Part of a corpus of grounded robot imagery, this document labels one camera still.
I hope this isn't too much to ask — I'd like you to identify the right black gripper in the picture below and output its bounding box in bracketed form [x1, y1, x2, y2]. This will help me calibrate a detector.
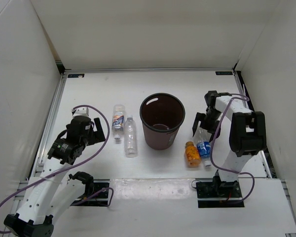
[192, 109, 222, 142]

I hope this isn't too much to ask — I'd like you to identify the orange juice bottle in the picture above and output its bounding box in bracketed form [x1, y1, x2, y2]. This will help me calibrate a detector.
[185, 141, 201, 168]

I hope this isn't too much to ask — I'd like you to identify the clear unlabelled plastic bottle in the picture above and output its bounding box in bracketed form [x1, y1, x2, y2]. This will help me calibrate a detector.
[124, 115, 138, 158]

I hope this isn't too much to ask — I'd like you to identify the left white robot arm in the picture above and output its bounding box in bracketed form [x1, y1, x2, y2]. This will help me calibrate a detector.
[4, 116, 106, 237]

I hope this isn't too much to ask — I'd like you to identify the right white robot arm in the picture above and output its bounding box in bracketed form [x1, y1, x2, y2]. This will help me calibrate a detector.
[192, 90, 266, 198]

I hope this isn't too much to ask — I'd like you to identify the dark red plastic bin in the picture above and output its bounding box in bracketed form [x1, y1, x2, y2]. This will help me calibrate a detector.
[140, 93, 185, 150]

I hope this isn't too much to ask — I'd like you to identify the clear bottle blue orange label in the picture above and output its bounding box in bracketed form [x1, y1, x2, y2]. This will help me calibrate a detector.
[111, 105, 125, 143]

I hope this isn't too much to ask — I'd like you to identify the right blue corner sticker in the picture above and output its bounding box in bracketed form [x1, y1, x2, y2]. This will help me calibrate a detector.
[215, 71, 233, 76]

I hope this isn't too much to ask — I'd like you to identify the blue corner sticker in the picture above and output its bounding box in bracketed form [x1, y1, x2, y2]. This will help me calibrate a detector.
[68, 74, 85, 78]
[215, 71, 233, 76]

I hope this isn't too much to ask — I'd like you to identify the left blue corner sticker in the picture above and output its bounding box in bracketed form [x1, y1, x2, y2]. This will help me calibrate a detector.
[68, 74, 85, 78]

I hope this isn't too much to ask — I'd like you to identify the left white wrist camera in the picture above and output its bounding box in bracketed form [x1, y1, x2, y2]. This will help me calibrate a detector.
[72, 107, 89, 118]

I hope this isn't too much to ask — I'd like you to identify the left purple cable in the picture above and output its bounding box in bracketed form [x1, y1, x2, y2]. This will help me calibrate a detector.
[0, 105, 114, 234]

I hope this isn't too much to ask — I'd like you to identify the left aluminium frame rail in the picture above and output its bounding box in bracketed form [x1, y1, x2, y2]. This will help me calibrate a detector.
[2, 59, 67, 237]

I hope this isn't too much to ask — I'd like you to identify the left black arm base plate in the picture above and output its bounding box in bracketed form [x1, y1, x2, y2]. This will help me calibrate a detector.
[71, 180, 114, 207]

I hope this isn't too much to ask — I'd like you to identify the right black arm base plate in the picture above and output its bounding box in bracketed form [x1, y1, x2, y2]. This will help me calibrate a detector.
[195, 180, 245, 208]

